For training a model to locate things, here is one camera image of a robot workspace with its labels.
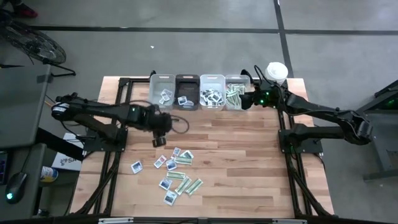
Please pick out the grey desk top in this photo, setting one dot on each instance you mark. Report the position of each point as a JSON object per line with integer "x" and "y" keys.
{"x": 21, "y": 102}

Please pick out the small white wipe packet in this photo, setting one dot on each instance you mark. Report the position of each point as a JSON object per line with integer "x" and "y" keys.
{"x": 188, "y": 103}

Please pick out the white plastic bin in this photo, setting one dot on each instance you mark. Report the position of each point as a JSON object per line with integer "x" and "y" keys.
{"x": 212, "y": 82}

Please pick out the grey low desk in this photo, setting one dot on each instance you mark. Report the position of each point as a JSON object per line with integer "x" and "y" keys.
{"x": 21, "y": 155}

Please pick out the blue yellow can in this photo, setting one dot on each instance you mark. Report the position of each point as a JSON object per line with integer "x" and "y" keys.
{"x": 49, "y": 174}

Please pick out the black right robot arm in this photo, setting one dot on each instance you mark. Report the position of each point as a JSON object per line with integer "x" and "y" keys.
{"x": 326, "y": 115}

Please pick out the disinfecting wipes canister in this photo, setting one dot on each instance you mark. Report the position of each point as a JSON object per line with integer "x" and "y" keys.
{"x": 276, "y": 71}

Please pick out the clear plastic bin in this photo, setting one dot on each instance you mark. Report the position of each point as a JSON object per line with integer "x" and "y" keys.
{"x": 237, "y": 79}

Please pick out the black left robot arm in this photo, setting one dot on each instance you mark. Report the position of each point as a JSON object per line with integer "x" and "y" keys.
{"x": 93, "y": 113}

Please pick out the black keyboard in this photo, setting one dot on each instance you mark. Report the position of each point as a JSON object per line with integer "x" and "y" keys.
{"x": 2, "y": 168}

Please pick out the silver metal bracket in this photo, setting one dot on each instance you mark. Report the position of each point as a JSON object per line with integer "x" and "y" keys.
{"x": 289, "y": 221}
{"x": 115, "y": 220}

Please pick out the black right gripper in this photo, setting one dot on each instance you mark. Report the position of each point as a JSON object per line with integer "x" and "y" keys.
{"x": 267, "y": 95}

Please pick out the person's foot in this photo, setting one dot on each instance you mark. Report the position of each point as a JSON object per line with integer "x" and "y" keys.
{"x": 25, "y": 12}

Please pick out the black computer mouse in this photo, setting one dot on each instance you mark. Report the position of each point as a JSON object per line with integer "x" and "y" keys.
{"x": 15, "y": 186}

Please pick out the white cardboard box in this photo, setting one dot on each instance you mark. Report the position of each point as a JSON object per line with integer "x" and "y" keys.
{"x": 70, "y": 163}

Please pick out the dark grey metal stand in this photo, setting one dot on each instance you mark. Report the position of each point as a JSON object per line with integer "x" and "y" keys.
{"x": 374, "y": 149}

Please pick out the dark grey plastic bin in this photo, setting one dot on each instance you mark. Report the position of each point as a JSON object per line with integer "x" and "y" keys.
{"x": 186, "y": 87}

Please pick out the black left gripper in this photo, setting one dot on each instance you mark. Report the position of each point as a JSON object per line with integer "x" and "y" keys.
{"x": 158, "y": 119}

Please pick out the black floor fan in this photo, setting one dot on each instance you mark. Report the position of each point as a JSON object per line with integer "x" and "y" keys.
{"x": 34, "y": 43}

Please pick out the light grey plastic bin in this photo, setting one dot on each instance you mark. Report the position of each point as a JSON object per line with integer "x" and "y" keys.
{"x": 155, "y": 84}

